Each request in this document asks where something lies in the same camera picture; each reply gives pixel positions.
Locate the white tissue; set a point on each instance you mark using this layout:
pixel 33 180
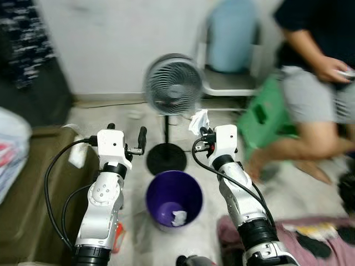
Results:
pixel 178 218
pixel 198 121

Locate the white handheld device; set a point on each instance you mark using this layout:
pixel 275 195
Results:
pixel 346 73

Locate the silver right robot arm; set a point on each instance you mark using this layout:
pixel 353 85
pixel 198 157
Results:
pixel 244 205

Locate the person hand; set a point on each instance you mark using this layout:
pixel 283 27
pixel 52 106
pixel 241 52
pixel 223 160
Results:
pixel 330 69

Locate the white plastic item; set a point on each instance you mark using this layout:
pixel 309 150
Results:
pixel 77 155

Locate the purple waste bin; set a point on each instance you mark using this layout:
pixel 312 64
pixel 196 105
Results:
pixel 161 194

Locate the grey standing fan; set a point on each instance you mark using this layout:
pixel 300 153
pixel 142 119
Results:
pixel 173 86

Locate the white chair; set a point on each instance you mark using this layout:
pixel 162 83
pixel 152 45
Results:
pixel 230 83

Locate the green plastic stool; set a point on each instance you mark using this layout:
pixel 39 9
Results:
pixel 260 116

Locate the red packet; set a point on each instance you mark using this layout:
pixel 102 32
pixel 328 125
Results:
pixel 118 238

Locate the light blue cushion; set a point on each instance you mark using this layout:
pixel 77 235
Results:
pixel 233 39

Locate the blue white bag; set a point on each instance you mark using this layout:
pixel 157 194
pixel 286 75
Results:
pixel 12 149

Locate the person in grey shorts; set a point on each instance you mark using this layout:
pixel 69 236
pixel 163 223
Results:
pixel 310 100

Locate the olive brown sofa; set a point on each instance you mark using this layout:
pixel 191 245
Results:
pixel 33 210

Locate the small black bag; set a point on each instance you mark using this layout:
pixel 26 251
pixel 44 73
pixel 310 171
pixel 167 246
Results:
pixel 348 194

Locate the silver robot right leg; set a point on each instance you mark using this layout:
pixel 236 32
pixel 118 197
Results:
pixel 194 261

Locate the black white patterned cloth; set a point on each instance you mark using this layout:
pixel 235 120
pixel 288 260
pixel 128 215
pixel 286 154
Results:
pixel 25 39

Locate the pink cartoon print blanket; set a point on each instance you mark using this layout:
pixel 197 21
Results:
pixel 341 257

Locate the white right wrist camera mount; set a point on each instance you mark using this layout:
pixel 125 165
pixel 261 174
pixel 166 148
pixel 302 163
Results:
pixel 226 138

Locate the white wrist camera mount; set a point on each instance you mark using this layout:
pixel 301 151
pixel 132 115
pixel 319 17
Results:
pixel 226 138
pixel 111 145

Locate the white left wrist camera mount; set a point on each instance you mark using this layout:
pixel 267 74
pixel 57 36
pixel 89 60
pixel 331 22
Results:
pixel 111 145

